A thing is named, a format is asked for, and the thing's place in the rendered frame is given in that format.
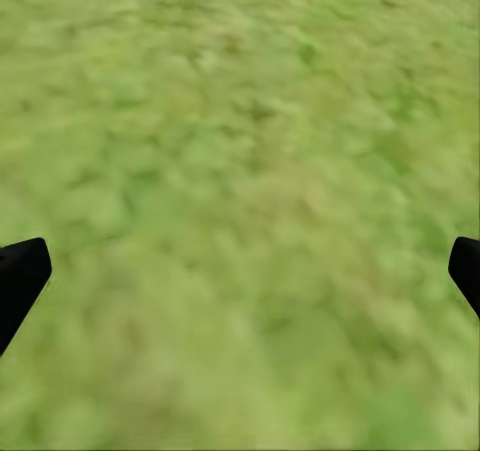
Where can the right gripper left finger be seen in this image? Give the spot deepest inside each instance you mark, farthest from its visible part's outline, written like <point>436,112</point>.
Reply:
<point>25,268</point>

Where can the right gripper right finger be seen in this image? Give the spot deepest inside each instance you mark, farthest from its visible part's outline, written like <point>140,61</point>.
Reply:
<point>464,267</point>

